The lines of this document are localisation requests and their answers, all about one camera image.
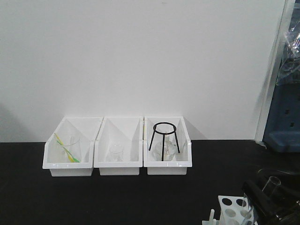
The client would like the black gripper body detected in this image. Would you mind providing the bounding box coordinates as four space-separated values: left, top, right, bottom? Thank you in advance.
258 185 300 225

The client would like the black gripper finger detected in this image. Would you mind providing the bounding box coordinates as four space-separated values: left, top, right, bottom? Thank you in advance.
242 180 274 217

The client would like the white test tube rack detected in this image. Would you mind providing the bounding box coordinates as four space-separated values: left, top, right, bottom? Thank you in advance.
202 195 258 225

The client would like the blue-grey drying pegboard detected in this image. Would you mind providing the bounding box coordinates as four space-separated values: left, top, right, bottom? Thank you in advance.
263 0 300 153

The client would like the round glass flask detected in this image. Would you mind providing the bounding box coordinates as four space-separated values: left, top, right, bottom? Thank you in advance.
151 133 178 161

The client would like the right white plastic bin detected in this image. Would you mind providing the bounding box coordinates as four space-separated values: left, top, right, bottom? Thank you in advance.
143 116 192 175

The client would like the white plastic bin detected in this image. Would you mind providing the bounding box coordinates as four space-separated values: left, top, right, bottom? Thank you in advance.
143 116 192 175
94 117 143 176
42 117 104 177

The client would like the plastic bag of pegs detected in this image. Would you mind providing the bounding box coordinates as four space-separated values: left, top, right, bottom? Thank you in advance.
277 28 300 86

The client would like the black metal tripod stand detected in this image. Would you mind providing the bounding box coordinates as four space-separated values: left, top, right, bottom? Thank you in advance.
148 121 181 162

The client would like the middle white plastic bin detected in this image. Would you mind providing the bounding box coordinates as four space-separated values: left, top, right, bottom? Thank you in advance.
94 117 143 176

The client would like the small glass beaker middle bin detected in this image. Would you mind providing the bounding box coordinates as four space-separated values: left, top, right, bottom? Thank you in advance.
109 144 124 162

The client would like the yellow green stirring rod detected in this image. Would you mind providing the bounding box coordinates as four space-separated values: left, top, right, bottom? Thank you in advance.
54 133 80 163

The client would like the clear glass beaker left bin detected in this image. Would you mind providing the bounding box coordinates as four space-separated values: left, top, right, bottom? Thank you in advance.
56 134 81 162

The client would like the left white plastic bin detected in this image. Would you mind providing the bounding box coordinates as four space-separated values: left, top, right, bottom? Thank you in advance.
42 117 104 177

